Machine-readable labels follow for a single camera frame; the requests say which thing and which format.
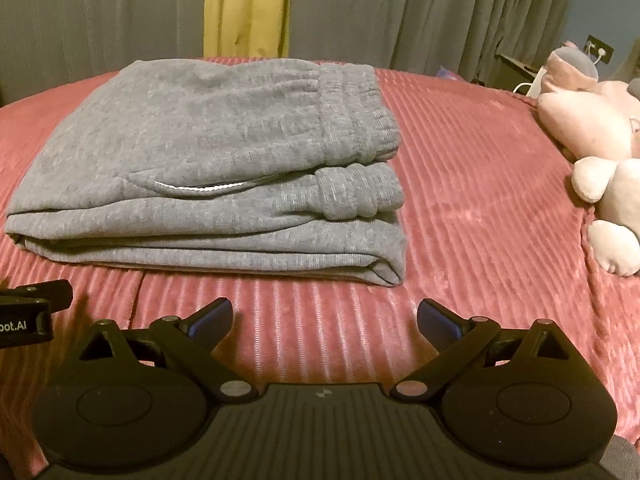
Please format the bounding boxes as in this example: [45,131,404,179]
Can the grey curtain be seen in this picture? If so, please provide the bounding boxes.
[289,0,578,86]
[0,0,210,108]

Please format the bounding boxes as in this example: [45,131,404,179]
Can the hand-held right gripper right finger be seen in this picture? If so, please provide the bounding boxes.
[390,297,576,403]

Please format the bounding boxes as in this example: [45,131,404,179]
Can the dark nightstand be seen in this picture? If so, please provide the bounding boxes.
[494,52,545,95]

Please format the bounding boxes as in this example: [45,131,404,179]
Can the grey pants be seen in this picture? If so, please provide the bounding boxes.
[4,59,407,288]

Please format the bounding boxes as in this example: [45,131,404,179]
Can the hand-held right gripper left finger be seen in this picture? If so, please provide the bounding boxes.
[75,297,253,403]

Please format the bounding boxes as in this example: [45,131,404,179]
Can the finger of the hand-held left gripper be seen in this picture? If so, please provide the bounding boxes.
[0,279,74,314]

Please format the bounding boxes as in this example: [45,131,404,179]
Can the pink ribbed blanket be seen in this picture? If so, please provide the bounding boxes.
[0,55,640,441]

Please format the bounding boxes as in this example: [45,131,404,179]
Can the yellow curtain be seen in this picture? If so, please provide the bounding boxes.
[202,0,293,60]

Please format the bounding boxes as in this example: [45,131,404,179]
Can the wall socket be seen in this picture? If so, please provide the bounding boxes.
[585,35,615,66]

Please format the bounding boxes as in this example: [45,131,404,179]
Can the pink plush toy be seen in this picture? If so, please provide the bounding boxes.
[537,40,640,278]

